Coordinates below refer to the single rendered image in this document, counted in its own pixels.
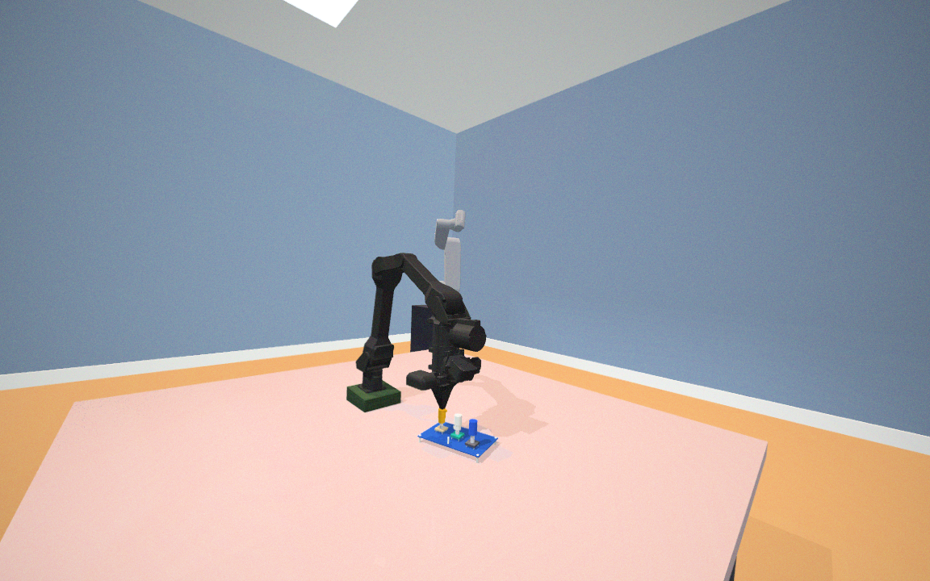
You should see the blue circuit board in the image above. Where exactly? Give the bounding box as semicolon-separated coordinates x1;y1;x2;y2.
417;408;499;463

